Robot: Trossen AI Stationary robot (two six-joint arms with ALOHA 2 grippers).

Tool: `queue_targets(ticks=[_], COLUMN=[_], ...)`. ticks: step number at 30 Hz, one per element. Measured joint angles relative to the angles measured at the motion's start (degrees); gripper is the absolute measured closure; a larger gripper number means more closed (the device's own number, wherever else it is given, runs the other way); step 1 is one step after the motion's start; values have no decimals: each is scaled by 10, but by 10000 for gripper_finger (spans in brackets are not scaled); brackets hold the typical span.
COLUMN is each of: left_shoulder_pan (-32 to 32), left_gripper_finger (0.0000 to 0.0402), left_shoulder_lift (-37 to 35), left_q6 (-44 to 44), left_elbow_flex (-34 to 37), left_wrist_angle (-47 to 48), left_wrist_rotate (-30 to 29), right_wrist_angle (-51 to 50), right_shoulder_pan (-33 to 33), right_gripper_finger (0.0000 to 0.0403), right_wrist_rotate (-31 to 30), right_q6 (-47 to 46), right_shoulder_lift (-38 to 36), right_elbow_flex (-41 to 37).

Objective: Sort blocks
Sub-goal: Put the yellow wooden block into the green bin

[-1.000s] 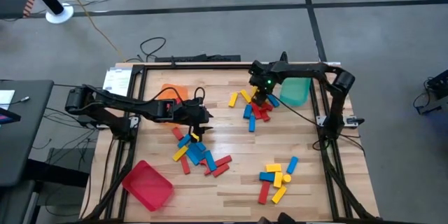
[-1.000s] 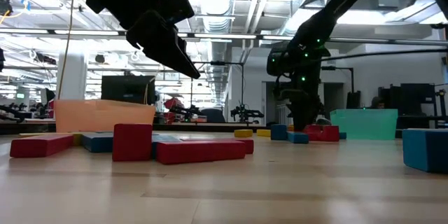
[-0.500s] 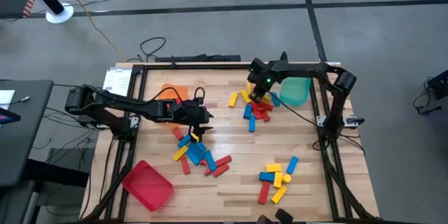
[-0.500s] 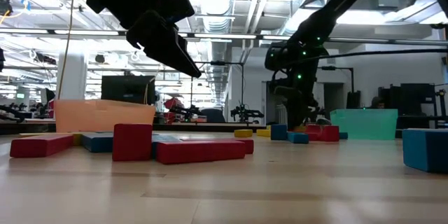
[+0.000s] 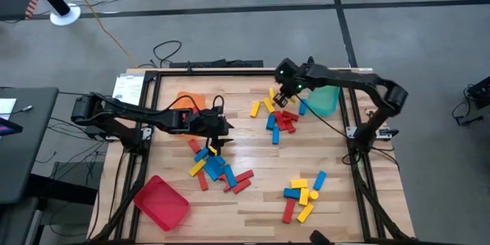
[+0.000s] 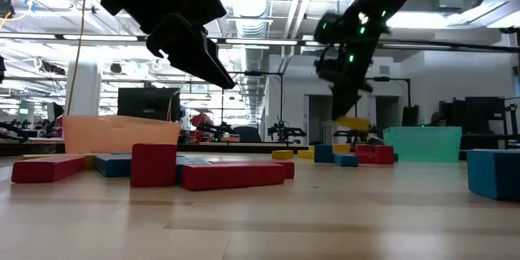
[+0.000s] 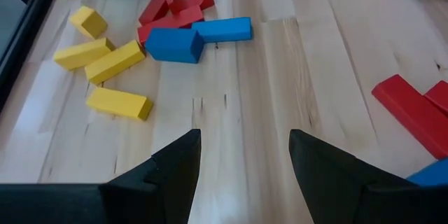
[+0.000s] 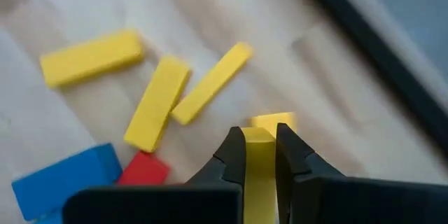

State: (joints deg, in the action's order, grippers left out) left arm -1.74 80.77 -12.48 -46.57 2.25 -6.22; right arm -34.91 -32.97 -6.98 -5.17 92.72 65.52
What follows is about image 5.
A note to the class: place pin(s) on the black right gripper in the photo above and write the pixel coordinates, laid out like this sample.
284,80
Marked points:
291,76

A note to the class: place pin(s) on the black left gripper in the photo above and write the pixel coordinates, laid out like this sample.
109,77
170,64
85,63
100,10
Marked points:
201,122

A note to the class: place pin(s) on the yellow wooden block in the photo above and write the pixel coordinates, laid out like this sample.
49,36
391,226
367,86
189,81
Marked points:
255,109
268,105
305,213
293,100
272,93
197,167
299,183
304,196

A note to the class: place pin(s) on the blue wooden block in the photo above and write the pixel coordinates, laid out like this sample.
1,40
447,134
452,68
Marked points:
271,121
275,135
302,107
211,170
319,180
292,193
201,154
230,175
220,160

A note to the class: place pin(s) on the red arch wooden block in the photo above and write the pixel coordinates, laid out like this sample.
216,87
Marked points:
223,178

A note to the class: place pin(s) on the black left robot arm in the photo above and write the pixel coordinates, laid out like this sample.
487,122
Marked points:
126,113

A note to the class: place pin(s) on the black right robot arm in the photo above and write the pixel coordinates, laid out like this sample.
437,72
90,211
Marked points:
356,80

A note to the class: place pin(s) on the teal plastic bin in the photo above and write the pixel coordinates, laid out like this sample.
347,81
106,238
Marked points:
325,103

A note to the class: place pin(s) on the orange plastic bin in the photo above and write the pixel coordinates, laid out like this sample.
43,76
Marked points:
187,101

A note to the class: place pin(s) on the black power strip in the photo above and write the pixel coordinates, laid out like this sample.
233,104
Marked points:
214,63

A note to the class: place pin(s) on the red plastic bin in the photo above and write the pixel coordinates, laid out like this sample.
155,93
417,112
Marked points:
162,203

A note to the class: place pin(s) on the yellow wooden cylinder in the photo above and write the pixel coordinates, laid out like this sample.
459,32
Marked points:
313,195

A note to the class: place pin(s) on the white printed paper sheet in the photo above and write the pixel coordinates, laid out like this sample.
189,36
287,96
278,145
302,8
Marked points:
128,88

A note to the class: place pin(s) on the black desk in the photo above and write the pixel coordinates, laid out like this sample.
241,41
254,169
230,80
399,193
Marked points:
27,141

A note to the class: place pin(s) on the black floor equipment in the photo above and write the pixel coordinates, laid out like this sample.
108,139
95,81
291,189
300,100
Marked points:
478,95

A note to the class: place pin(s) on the tablet with lit screen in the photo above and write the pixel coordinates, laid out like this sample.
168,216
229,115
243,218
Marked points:
7,127

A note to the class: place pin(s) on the white paper on desk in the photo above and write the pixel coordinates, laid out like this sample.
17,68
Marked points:
5,107

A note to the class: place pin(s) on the black frame clamp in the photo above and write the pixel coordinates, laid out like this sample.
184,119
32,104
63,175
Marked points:
311,60

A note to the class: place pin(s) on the black table-level camera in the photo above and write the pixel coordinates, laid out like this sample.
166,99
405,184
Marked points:
317,238

